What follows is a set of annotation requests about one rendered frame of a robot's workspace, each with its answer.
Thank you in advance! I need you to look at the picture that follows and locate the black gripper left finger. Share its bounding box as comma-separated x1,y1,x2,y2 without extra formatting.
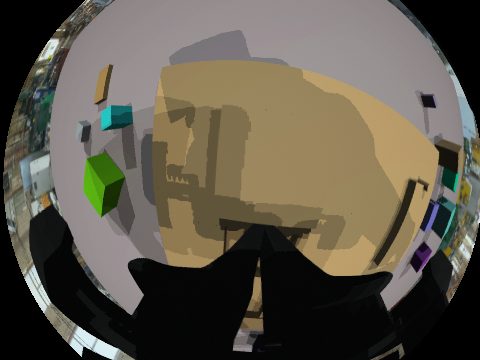
128,223,265,340

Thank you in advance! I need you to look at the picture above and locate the brown flat bar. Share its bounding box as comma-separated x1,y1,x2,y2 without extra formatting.
93,64,113,105

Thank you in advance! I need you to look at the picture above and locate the brown rectangular block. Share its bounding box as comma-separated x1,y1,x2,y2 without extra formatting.
435,140,463,173

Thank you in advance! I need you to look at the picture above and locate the blue-purple cube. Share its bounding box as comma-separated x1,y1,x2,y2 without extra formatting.
420,199,440,232

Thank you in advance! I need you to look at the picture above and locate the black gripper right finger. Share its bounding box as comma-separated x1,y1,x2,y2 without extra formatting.
259,224,393,347

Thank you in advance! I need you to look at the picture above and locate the teal cube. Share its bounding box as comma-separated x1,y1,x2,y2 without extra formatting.
431,197,456,239

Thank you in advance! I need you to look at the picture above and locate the small teal block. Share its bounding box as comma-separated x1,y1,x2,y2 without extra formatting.
101,105,133,131

